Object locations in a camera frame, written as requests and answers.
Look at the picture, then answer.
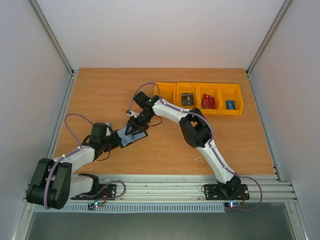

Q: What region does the black leather card holder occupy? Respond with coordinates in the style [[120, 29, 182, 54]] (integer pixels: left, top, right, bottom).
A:
[[116, 128, 148, 148]]

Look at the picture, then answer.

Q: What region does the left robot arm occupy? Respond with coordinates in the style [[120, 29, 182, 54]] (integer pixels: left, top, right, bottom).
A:
[[25, 123, 123, 210]]

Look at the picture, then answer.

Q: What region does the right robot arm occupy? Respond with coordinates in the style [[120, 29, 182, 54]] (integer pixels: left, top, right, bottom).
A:
[[124, 91, 241, 198]]

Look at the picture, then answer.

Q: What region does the black card in bin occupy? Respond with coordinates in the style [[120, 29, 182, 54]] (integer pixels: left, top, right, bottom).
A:
[[181, 92, 195, 106]]

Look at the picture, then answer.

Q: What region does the red card in bin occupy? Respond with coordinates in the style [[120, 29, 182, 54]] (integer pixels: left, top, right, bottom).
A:
[[201, 94, 216, 110]]

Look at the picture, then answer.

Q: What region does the blue card in bin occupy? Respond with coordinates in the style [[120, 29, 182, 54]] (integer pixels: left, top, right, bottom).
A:
[[225, 100, 236, 110]]

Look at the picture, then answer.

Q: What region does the yellow bin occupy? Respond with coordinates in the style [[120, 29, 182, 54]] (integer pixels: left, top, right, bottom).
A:
[[156, 82, 177, 105], [176, 82, 200, 109], [196, 82, 222, 115], [218, 83, 244, 116]]

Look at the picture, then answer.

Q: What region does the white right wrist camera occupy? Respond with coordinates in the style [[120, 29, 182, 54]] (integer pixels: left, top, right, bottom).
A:
[[126, 110, 140, 119]]

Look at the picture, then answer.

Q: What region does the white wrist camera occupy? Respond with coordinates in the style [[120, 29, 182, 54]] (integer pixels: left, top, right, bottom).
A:
[[126, 110, 140, 119], [105, 122, 114, 137]]

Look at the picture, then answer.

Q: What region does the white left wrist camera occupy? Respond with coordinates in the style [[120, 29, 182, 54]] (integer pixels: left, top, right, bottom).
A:
[[105, 122, 114, 137]]

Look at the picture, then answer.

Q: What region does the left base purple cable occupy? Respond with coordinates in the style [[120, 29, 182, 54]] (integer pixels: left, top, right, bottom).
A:
[[82, 180, 127, 201]]

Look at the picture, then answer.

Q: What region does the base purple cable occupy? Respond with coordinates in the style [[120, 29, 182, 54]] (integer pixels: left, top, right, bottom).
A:
[[82, 180, 127, 201], [224, 176, 263, 211]]

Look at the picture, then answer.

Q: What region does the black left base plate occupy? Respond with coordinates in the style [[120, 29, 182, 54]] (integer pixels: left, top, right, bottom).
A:
[[95, 184, 117, 200]]

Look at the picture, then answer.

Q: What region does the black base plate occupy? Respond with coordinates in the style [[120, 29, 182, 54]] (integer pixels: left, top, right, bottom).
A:
[[95, 184, 117, 200], [201, 184, 250, 201]]

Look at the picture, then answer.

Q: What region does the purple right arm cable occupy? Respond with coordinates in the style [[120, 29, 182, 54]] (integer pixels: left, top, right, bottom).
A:
[[126, 82, 236, 176]]

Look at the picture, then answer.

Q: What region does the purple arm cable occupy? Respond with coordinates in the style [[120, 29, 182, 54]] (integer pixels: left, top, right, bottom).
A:
[[43, 113, 97, 210], [126, 82, 236, 176]]

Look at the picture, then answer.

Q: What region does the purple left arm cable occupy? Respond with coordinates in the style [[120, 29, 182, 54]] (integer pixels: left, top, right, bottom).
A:
[[43, 113, 97, 210]]

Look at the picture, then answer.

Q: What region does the grey slotted cable duct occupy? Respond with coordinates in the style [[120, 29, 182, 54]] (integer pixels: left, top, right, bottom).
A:
[[34, 202, 225, 214]]

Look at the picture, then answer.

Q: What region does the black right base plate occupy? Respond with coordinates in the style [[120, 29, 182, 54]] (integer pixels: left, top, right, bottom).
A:
[[201, 184, 250, 201]]

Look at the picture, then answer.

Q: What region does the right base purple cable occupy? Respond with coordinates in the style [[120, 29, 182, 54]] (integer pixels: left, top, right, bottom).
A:
[[224, 176, 263, 211]]

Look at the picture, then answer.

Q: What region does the aluminium frame post left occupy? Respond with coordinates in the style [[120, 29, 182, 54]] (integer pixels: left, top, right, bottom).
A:
[[28, 0, 75, 76]]

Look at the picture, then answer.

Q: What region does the aluminium frame post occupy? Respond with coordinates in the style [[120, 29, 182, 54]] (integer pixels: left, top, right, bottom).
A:
[[28, 0, 75, 76], [246, 0, 293, 77]]

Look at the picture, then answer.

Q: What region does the aluminium rail base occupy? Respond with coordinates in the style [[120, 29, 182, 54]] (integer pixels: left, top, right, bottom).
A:
[[22, 173, 298, 203]]

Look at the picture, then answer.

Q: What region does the aluminium frame post right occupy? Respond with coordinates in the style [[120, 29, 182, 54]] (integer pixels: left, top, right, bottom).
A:
[[246, 0, 293, 77]]

